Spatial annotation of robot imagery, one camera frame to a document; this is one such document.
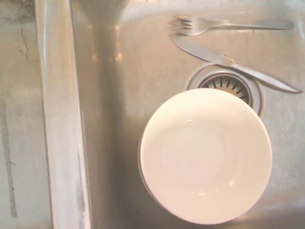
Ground white ceramic bowl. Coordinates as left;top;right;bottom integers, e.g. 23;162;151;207
140;88;273;225

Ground silver fork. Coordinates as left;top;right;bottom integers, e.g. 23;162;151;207
168;16;295;36

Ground silver table knife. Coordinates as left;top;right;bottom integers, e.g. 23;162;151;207
170;33;303;93

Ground stainless steel double sink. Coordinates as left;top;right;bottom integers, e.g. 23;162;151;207
0;0;305;229

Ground white bowl underneath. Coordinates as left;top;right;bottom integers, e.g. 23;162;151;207
137;130;177;219

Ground slotted sink drain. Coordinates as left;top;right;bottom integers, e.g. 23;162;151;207
185;62;265;118

